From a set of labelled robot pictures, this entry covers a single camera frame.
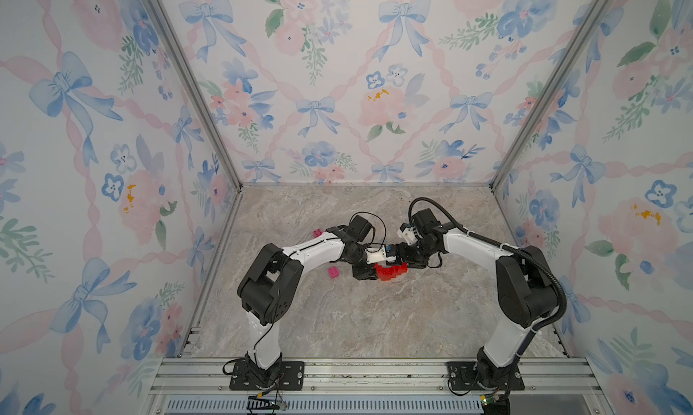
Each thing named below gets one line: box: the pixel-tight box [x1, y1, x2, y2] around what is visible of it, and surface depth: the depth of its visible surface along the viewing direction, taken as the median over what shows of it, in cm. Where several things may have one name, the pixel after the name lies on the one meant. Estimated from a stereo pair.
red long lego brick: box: [373, 261, 409, 281], surface depth 91 cm
